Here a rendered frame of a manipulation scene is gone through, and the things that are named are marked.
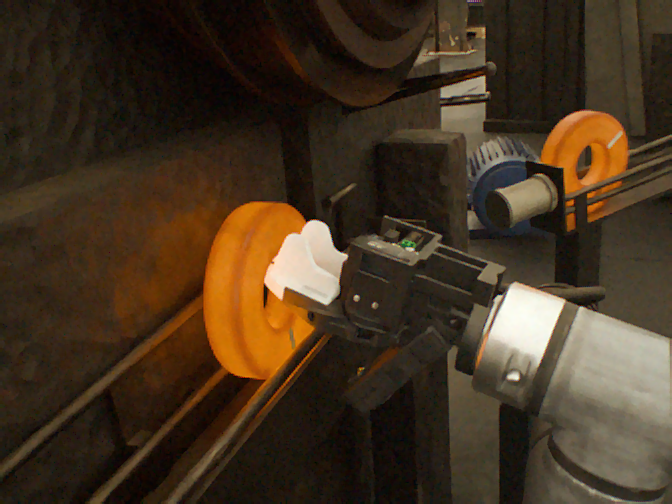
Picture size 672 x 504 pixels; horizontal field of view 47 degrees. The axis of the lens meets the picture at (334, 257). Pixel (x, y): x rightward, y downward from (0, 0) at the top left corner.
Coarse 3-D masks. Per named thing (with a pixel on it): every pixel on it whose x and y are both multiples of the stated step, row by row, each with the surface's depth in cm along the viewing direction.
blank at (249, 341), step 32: (224, 224) 64; (256, 224) 63; (288, 224) 68; (224, 256) 62; (256, 256) 63; (224, 288) 61; (256, 288) 64; (224, 320) 62; (256, 320) 64; (288, 320) 70; (224, 352) 63; (256, 352) 64; (288, 352) 69
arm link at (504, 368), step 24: (528, 288) 59; (504, 312) 56; (528, 312) 56; (552, 312) 56; (504, 336) 56; (528, 336) 55; (480, 360) 57; (504, 360) 56; (528, 360) 55; (480, 384) 58; (504, 384) 57; (528, 384) 55
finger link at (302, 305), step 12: (288, 288) 64; (288, 300) 64; (300, 300) 63; (312, 300) 63; (336, 300) 63; (300, 312) 63; (312, 312) 62; (324, 312) 61; (336, 312) 62; (312, 324) 62; (324, 324) 61; (336, 324) 61; (348, 324) 61; (348, 336) 61
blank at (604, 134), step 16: (576, 112) 116; (592, 112) 115; (560, 128) 114; (576, 128) 113; (592, 128) 115; (608, 128) 116; (544, 144) 115; (560, 144) 113; (576, 144) 114; (592, 144) 118; (608, 144) 117; (624, 144) 119; (544, 160) 115; (560, 160) 113; (576, 160) 115; (592, 160) 121; (608, 160) 118; (624, 160) 120; (592, 176) 120; (608, 176) 119; (592, 192) 118; (592, 208) 119
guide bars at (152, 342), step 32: (352, 192) 92; (128, 352) 60; (96, 384) 57; (128, 384) 60; (64, 416) 54; (128, 416) 60; (32, 448) 51; (128, 448) 60; (160, 448) 61; (0, 480) 49; (128, 480) 57; (160, 480) 62
